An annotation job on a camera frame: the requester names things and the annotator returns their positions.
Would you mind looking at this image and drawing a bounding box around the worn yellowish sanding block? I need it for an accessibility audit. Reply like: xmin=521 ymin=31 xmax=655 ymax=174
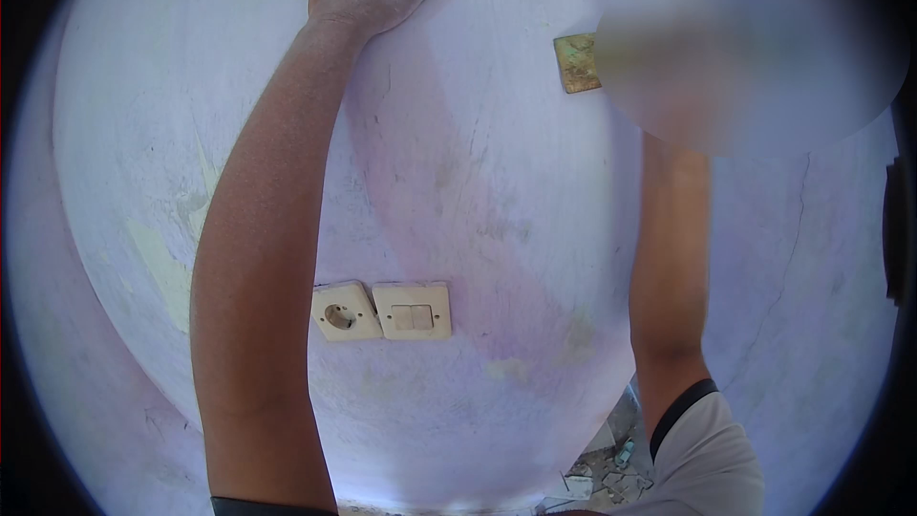
xmin=553 ymin=33 xmax=604 ymax=95

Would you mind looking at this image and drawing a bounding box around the pile of rubble pieces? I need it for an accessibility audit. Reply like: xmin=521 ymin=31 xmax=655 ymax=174
xmin=539 ymin=436 xmax=656 ymax=516

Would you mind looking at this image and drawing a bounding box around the person's body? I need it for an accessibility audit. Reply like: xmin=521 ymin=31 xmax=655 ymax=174
xmin=202 ymin=351 xmax=766 ymax=516

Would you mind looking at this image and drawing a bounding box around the cream double light switch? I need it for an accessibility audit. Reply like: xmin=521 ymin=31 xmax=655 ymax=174
xmin=371 ymin=281 xmax=454 ymax=342

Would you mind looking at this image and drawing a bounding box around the cream wall socket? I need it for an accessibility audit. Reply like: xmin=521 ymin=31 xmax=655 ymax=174
xmin=309 ymin=280 xmax=385 ymax=344

